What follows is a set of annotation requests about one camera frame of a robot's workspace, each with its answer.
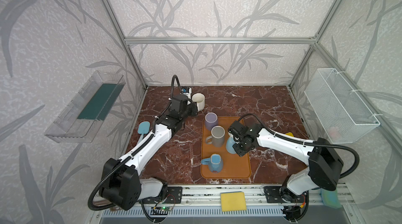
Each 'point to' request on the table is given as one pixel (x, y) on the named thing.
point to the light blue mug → (230, 142)
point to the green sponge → (330, 198)
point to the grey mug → (218, 133)
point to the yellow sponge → (233, 201)
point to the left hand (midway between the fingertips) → (197, 98)
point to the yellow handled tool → (289, 134)
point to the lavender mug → (211, 120)
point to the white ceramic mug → (199, 98)
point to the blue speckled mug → (215, 163)
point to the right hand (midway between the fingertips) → (239, 144)
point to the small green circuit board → (166, 208)
